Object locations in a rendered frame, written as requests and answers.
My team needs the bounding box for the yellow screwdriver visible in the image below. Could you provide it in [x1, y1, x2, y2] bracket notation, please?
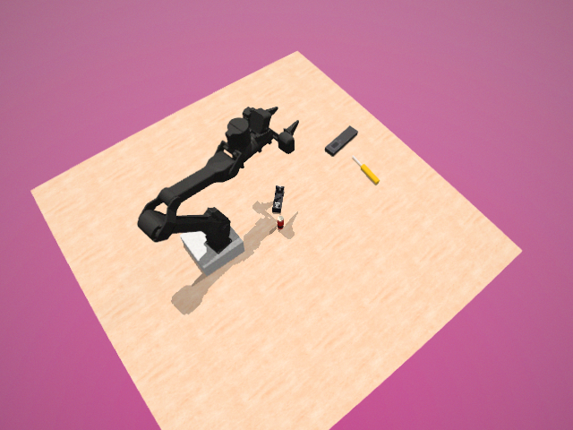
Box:
[353, 155, 380, 184]

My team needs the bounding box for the black rectangular bar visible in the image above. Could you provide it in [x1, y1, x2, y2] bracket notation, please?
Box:
[324, 126, 358, 156]

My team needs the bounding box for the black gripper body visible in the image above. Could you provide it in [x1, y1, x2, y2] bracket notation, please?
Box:
[250, 129, 295, 154]

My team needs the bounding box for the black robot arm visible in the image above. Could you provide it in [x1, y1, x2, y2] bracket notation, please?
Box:
[137, 107, 271, 254]

